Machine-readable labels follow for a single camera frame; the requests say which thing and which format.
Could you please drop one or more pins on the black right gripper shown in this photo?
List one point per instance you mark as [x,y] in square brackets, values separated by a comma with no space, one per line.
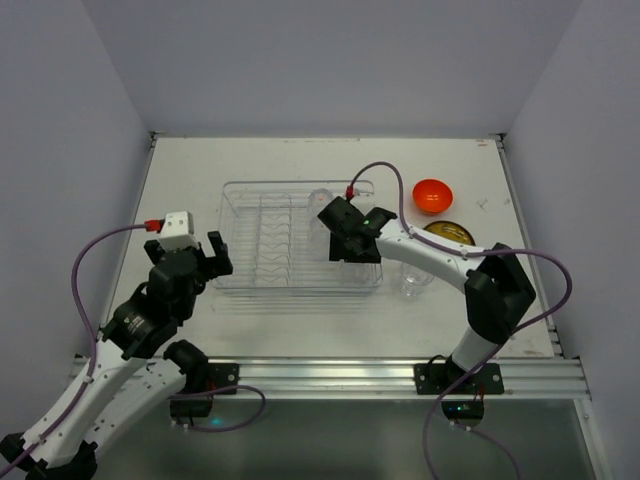
[347,248]

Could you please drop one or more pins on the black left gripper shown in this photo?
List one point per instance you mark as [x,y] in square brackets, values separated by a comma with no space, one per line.
[198,255]

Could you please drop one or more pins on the clear glass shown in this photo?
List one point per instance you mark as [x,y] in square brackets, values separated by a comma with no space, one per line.
[318,236]
[318,200]
[356,273]
[413,282]

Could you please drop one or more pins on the orange plastic bowl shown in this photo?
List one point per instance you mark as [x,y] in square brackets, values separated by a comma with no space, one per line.
[432,196]

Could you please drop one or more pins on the brown patterned plate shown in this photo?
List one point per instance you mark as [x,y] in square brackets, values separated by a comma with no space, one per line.
[451,231]

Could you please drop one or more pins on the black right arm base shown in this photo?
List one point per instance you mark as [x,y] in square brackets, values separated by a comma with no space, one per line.
[439,373]

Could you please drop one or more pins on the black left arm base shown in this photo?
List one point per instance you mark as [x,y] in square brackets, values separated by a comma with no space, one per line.
[206,377]

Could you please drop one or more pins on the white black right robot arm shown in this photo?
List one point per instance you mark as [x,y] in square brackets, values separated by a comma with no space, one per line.
[496,289]

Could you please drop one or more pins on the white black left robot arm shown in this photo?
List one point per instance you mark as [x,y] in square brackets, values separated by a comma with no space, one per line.
[134,364]

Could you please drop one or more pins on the clear plastic dish tray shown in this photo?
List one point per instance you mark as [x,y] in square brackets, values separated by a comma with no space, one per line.
[312,272]

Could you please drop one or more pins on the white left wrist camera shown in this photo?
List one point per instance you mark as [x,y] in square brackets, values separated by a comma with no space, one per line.
[177,232]

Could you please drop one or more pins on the aluminium mounting rail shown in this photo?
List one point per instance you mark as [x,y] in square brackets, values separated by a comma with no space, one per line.
[393,379]

